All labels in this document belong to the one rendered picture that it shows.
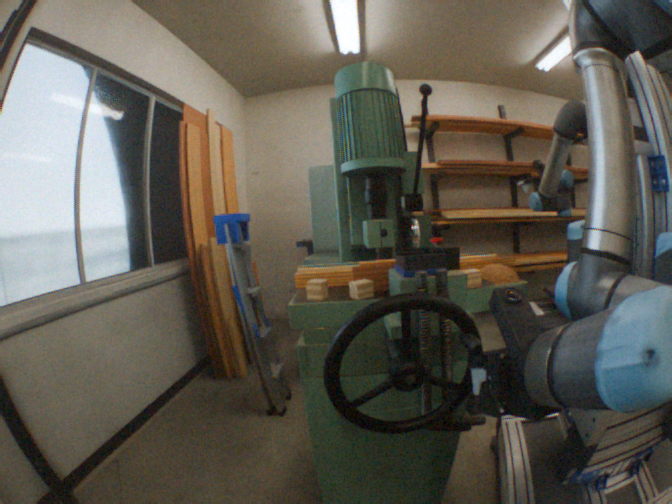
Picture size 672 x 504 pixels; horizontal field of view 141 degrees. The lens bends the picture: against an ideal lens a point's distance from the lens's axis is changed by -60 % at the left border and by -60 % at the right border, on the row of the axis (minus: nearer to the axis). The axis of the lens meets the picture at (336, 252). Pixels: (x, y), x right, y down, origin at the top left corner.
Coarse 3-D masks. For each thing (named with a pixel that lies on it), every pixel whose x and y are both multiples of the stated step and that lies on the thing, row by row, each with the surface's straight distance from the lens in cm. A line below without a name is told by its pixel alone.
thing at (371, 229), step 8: (368, 224) 73; (376, 224) 73; (384, 224) 73; (392, 224) 74; (368, 232) 73; (376, 232) 73; (392, 232) 74; (368, 240) 73; (376, 240) 73; (384, 240) 74; (392, 240) 74; (376, 248) 78
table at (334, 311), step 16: (304, 288) 79; (336, 288) 76; (480, 288) 71; (304, 304) 64; (320, 304) 64; (336, 304) 64; (352, 304) 64; (368, 304) 64; (480, 304) 72; (304, 320) 65; (320, 320) 65; (336, 320) 65; (384, 320) 64; (400, 336) 57; (416, 336) 58
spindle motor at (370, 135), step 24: (360, 72) 80; (384, 72) 82; (336, 96) 83; (360, 96) 77; (384, 96) 78; (360, 120) 75; (384, 120) 75; (360, 144) 73; (384, 144) 73; (360, 168) 72; (384, 168) 72
